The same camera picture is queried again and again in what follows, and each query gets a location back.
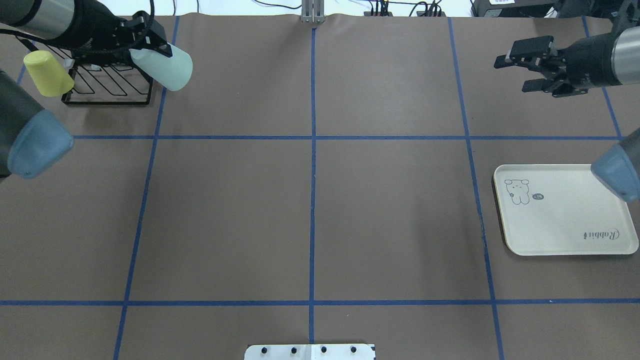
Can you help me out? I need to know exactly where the white mounting plate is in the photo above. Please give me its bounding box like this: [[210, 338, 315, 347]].
[[243, 343, 377, 360]]

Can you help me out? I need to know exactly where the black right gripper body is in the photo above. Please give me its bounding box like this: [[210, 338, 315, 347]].
[[545, 38, 618, 97]]

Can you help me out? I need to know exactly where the black wire cup rack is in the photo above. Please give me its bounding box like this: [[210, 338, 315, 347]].
[[15, 36, 154, 106]]

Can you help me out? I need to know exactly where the cream rabbit tray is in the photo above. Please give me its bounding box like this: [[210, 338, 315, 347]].
[[493, 164, 639, 256]]

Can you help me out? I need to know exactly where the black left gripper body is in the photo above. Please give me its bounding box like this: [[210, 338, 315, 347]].
[[75, 17, 146, 65]]

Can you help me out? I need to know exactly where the light green cup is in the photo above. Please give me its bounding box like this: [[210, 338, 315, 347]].
[[134, 44, 194, 92]]

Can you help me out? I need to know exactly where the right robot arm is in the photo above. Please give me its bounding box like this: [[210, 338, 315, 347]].
[[493, 0, 640, 203]]

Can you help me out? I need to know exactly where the yellow cup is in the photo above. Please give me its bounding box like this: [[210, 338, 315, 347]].
[[23, 50, 74, 97]]

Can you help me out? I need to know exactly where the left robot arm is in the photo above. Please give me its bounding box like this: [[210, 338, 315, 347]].
[[1, 0, 193, 179]]

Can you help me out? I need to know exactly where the aluminium frame post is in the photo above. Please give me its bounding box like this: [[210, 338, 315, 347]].
[[300, 0, 326, 24]]

